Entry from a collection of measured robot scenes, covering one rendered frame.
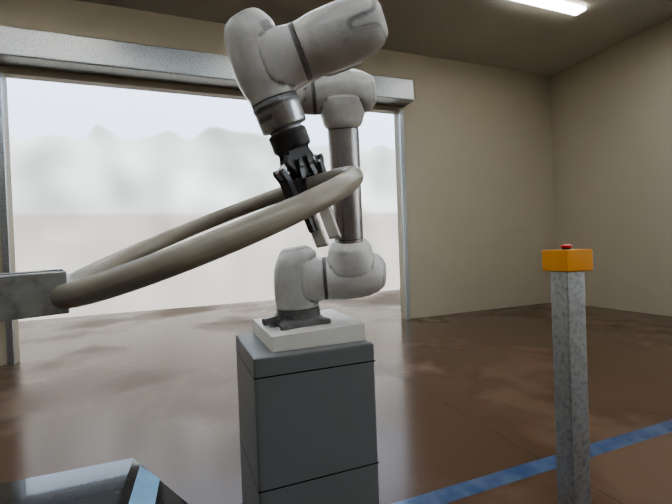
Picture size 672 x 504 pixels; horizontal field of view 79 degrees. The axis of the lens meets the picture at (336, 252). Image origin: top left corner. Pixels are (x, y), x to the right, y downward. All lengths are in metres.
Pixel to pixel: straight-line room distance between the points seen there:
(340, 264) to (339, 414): 0.48
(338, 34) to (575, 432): 1.56
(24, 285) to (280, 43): 0.53
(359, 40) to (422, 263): 5.68
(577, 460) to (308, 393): 1.04
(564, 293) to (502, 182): 5.80
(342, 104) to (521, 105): 6.83
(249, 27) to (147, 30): 5.15
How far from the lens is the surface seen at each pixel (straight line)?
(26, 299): 0.58
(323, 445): 1.42
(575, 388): 1.79
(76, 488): 0.74
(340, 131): 1.33
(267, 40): 0.80
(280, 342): 1.32
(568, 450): 1.87
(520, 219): 7.63
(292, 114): 0.79
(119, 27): 5.95
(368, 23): 0.80
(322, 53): 0.79
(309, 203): 0.46
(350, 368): 1.37
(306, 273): 1.38
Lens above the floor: 1.12
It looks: 1 degrees down
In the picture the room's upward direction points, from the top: 2 degrees counter-clockwise
